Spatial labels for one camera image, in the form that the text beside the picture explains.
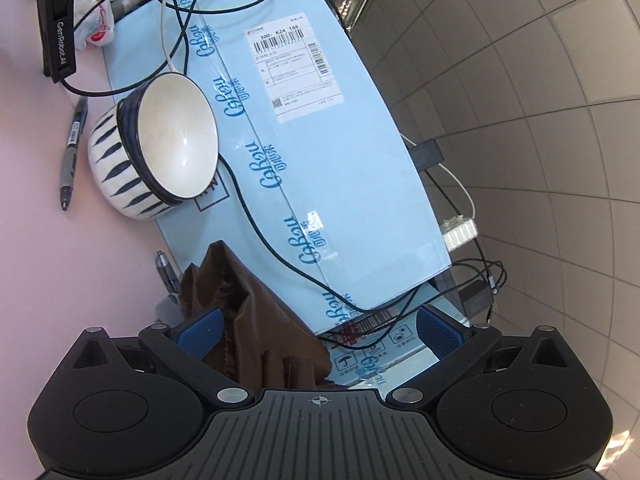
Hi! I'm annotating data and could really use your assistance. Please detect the brown leather jacket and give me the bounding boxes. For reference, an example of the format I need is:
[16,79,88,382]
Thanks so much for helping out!
[179,240,334,396]

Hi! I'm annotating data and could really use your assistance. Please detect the white power strip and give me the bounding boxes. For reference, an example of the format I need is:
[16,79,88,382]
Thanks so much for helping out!
[440,216,478,252]

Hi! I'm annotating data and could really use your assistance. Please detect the black power adapter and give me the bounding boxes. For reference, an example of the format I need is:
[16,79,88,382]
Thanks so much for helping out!
[409,139,445,172]

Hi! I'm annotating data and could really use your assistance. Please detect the white blue striped bowl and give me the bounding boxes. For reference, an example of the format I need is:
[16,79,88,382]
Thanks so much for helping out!
[88,73,218,221]

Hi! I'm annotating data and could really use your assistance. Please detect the grey ballpoint pen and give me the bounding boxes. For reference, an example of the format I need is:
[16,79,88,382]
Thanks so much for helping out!
[60,96,88,211]

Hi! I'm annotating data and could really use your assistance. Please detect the white plastic bag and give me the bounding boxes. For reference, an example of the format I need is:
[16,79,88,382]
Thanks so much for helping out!
[71,0,151,50]

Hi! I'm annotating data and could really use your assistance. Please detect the white cable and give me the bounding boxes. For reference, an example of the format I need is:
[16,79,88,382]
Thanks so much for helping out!
[159,0,208,82]

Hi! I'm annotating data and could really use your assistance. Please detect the black cable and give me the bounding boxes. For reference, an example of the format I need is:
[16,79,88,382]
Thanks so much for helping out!
[58,0,509,351]

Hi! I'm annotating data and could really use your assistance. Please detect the black camera device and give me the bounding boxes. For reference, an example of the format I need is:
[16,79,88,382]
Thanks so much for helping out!
[37,0,76,84]

